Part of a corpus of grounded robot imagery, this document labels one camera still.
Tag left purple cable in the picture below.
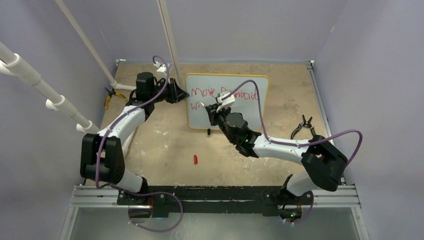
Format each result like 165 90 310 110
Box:
94 55 170 191

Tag yellow framed whiteboard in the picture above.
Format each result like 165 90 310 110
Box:
185 73 270 132

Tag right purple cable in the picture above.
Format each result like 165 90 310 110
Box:
221 79 364 226

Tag yellow handled pliers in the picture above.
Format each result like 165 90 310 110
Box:
104 87 128 110

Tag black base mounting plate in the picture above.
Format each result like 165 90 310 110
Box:
117 185 313 220

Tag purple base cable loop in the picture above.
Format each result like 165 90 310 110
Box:
127 191 184 233

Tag aluminium extrusion rail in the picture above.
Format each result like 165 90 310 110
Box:
80 62 351 214

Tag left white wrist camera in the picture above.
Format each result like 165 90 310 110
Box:
154 62 173 79

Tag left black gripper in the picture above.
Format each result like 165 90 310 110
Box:
150 77 189 104

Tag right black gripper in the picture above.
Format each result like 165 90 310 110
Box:
207 103 237 144

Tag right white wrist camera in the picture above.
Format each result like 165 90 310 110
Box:
216 90 236 112

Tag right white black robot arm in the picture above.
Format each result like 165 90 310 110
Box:
205 103 348 204

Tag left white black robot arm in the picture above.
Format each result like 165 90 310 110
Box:
79 72 189 205

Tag white PVC pipe frame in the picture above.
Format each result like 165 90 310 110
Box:
0 0 185 157

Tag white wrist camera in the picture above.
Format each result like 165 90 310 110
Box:
216 90 236 112
154 62 173 79

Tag black handled pliers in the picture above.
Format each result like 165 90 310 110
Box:
290 114 317 140

